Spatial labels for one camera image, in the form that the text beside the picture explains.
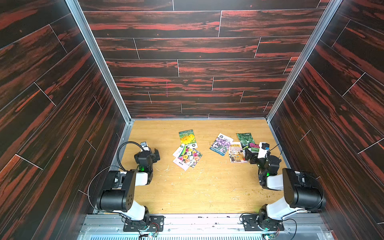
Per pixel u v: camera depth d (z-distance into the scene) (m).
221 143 1.05
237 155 0.99
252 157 0.82
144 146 0.80
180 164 0.96
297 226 0.68
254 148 1.01
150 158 0.75
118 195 0.45
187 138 1.08
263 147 0.78
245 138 1.08
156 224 0.73
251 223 0.73
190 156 0.99
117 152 1.09
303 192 0.46
